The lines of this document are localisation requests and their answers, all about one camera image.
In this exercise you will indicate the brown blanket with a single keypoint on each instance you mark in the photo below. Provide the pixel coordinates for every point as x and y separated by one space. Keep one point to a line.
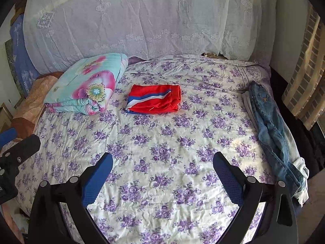
31 109

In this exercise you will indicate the blue jeans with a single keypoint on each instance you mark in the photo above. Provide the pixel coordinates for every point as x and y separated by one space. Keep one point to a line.
271 135

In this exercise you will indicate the folded floral quilt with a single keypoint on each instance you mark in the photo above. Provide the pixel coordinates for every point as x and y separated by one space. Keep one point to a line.
87 86

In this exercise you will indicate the beige checkered curtain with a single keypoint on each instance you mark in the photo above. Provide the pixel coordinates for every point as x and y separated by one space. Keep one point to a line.
304 95

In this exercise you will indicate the purple floral bed sheet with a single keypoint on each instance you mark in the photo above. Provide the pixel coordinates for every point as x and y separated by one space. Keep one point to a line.
163 188

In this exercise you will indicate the grey folded garment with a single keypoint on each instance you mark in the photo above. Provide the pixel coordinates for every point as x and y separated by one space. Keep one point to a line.
302 193

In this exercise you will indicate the blue patterned pillow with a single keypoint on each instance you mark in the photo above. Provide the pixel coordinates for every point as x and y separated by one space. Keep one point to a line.
24 67

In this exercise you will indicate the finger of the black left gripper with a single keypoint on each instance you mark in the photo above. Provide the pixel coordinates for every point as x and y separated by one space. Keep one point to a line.
19 153
7 136

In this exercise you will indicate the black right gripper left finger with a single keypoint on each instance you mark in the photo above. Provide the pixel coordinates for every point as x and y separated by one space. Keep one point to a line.
47 223

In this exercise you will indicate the red pants with stripes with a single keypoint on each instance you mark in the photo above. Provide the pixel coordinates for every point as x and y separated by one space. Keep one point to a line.
153 99

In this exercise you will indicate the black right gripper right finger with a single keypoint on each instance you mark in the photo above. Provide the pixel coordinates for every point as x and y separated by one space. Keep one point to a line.
278 221

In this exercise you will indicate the white lace headboard cover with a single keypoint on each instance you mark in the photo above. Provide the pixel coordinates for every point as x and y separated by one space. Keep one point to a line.
58 33

